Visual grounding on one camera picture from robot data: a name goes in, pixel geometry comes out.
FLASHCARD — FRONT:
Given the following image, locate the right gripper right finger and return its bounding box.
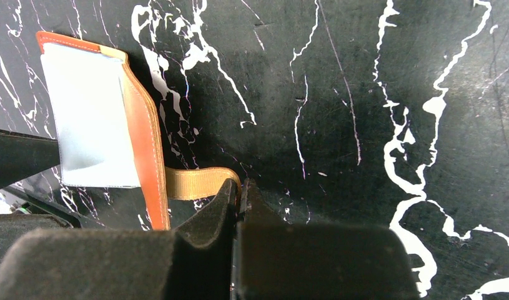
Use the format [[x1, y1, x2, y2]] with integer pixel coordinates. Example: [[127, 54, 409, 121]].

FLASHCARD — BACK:
[[235, 179, 419, 299]]

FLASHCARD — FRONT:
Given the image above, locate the brown leather card holder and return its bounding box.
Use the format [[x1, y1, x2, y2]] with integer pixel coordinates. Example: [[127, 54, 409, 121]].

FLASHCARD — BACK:
[[36, 31, 240, 230]]

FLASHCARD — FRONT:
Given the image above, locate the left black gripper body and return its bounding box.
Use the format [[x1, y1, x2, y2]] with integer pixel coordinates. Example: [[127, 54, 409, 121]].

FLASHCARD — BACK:
[[0, 185, 82, 274]]

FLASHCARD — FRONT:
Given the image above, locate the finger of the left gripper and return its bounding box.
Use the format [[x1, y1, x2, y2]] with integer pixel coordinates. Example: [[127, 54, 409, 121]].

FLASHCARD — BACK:
[[0, 129, 60, 189]]

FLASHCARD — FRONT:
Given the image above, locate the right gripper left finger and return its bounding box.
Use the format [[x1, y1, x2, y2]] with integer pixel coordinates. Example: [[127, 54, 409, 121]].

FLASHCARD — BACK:
[[0, 179, 237, 299]]

